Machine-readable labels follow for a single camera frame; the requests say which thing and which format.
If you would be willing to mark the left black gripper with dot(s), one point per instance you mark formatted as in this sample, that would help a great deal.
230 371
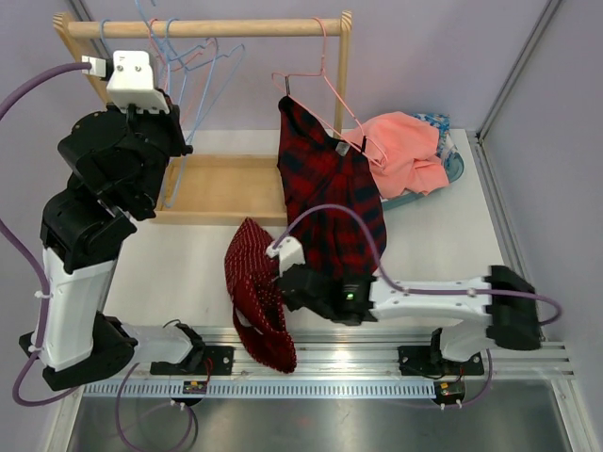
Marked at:
170 121

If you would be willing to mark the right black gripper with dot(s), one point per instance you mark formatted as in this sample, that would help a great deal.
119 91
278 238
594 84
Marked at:
291 303

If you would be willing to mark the red polka dot garment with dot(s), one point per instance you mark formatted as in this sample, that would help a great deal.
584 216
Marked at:
258 304

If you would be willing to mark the light blue hanger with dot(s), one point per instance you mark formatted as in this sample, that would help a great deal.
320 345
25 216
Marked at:
218 85
143 14
161 46

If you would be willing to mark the pink pleated skirt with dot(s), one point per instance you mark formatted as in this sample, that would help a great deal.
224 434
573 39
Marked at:
402 154

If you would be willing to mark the blue floral garment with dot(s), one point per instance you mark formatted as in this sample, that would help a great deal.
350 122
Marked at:
440 127

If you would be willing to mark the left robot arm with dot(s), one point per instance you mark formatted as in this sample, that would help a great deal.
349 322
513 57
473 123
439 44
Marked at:
83 228

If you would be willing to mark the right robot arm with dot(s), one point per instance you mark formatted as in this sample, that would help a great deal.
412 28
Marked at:
497 310

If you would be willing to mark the red plaid skirt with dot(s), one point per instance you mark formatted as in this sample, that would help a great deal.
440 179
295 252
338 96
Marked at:
316 169

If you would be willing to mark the wooden clothes rack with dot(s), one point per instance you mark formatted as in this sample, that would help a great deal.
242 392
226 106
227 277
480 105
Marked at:
235 175

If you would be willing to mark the teal plastic bin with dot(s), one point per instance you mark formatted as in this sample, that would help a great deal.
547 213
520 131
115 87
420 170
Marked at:
453 165

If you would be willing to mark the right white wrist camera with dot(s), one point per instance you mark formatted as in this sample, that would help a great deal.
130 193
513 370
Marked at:
288 252

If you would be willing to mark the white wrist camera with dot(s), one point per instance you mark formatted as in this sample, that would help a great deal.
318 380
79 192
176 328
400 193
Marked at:
288 252
130 77

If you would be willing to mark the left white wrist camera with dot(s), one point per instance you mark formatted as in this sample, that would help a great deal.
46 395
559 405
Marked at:
130 77

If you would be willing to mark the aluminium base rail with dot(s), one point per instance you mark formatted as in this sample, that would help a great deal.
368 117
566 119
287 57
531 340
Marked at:
372 353

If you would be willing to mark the white slotted cable duct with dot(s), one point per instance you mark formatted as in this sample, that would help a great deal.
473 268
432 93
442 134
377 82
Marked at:
265 388

